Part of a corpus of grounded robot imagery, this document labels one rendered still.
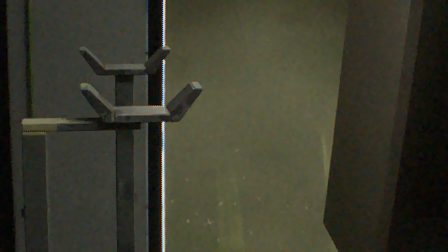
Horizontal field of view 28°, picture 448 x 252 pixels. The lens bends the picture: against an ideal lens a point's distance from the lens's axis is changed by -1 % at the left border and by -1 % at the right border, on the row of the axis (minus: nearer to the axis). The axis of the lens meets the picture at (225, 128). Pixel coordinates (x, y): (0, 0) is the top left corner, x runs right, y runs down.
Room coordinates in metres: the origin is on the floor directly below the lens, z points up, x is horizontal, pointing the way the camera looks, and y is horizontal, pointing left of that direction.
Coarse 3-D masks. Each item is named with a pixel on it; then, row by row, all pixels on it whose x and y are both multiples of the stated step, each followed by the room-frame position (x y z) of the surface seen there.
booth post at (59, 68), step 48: (48, 0) 1.12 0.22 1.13; (96, 0) 1.13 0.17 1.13; (144, 0) 1.14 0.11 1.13; (48, 48) 1.12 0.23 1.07; (96, 48) 1.13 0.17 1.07; (144, 48) 1.14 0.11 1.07; (48, 96) 1.12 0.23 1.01; (144, 96) 1.14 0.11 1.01; (48, 144) 1.12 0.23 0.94; (96, 144) 1.13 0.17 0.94; (144, 144) 1.14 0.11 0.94; (48, 192) 1.12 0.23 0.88; (96, 192) 1.13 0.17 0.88; (144, 192) 1.14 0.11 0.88; (96, 240) 1.13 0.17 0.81; (144, 240) 1.14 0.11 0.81
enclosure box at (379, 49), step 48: (384, 0) 1.75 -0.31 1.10; (432, 0) 2.00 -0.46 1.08; (384, 48) 1.73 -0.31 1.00; (432, 48) 2.03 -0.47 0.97; (384, 96) 1.72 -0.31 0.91; (432, 96) 2.06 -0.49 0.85; (336, 144) 2.01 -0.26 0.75; (384, 144) 1.70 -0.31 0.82; (432, 144) 2.08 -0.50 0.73; (336, 192) 1.99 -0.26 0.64; (384, 192) 1.69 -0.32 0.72; (432, 192) 2.11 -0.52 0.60; (336, 240) 1.97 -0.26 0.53; (384, 240) 1.72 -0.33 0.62; (432, 240) 2.02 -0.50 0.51
